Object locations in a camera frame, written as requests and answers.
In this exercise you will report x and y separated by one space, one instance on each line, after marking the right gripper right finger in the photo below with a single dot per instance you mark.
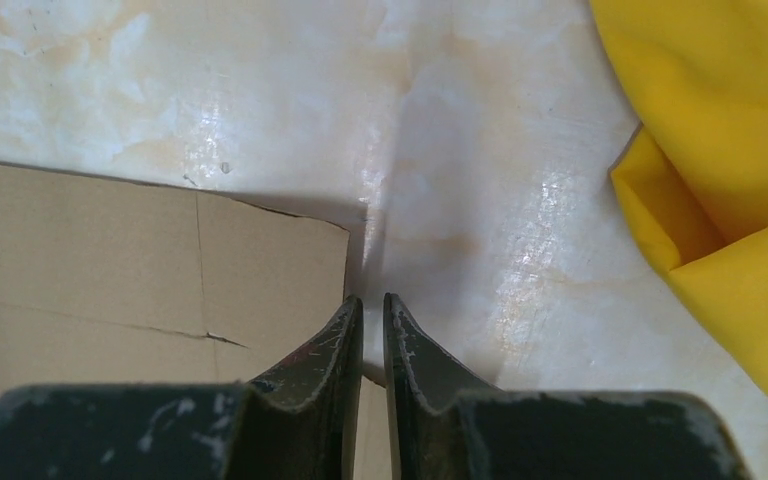
448 423

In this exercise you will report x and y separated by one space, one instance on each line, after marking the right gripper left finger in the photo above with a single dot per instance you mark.
296 420

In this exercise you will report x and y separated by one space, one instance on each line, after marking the brown cardboard box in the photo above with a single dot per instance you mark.
109 282

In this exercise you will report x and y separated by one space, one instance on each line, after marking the yellow cloth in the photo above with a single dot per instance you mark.
693 183

